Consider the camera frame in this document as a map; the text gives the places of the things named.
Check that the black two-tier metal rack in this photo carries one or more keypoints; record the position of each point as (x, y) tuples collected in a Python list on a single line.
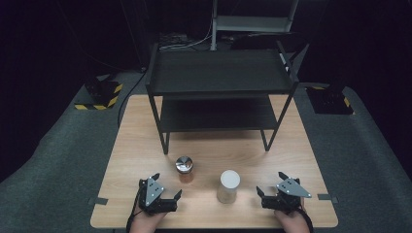
[(220, 71)]

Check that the black stand base hazard tape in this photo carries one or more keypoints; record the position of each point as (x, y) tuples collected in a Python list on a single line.
[(100, 92), (328, 100)]

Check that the grey metal stand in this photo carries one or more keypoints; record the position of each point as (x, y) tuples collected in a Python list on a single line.
[(251, 23)]

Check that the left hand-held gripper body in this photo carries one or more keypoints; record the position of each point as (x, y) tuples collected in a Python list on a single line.
[(153, 192)]

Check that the person's right hand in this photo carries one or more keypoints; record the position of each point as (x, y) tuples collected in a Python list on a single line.
[(291, 221)]

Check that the person's left hand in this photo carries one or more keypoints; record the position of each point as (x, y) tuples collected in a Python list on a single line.
[(145, 223)]

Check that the glass jar white lid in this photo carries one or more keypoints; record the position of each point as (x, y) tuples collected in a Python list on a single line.
[(229, 181)]

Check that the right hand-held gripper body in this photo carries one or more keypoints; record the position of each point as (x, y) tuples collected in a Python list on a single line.
[(290, 189)]

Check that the grey tape strip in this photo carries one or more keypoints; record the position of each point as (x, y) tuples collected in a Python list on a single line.
[(98, 201), (327, 197)]

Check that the glass jar silver lid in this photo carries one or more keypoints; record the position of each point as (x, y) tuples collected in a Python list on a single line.
[(184, 165)]

